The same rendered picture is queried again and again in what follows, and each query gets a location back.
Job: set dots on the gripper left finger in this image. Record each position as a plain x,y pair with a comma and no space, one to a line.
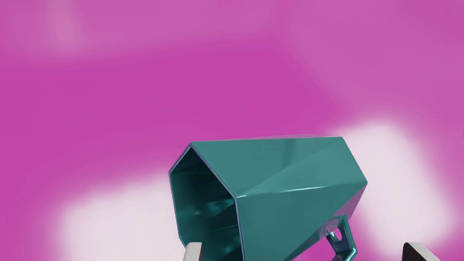
193,252

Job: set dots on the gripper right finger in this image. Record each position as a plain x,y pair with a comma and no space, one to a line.
417,252

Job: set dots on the teal faceted mug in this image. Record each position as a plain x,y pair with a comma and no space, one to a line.
282,181

